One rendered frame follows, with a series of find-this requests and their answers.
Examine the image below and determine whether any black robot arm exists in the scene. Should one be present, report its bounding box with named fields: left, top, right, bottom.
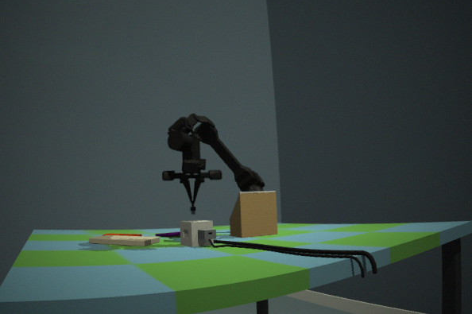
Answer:
left=167, top=113, right=265, bottom=192

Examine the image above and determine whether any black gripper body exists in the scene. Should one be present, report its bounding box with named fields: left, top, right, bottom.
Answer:
left=162, top=153, right=222, bottom=181

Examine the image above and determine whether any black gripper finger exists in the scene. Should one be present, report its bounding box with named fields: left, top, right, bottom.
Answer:
left=180, top=180, right=192, bottom=203
left=193, top=180, right=204, bottom=203

